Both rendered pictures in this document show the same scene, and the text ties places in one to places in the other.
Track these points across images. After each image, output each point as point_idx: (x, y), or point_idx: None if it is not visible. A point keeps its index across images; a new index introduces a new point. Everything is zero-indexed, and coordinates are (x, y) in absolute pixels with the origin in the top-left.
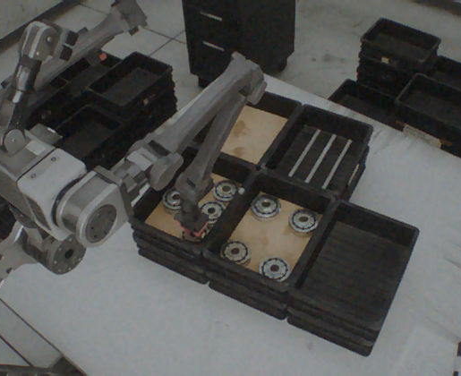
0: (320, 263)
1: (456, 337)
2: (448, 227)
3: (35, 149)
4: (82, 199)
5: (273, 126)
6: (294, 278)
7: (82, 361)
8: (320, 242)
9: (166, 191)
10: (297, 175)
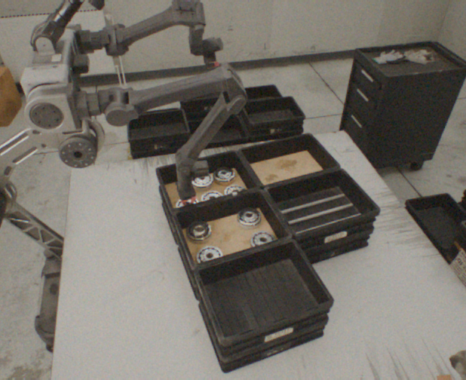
0: (246, 277)
1: None
2: (396, 337)
3: (55, 58)
4: (43, 93)
5: None
6: (204, 265)
7: (69, 240)
8: (253, 258)
9: None
10: (294, 213)
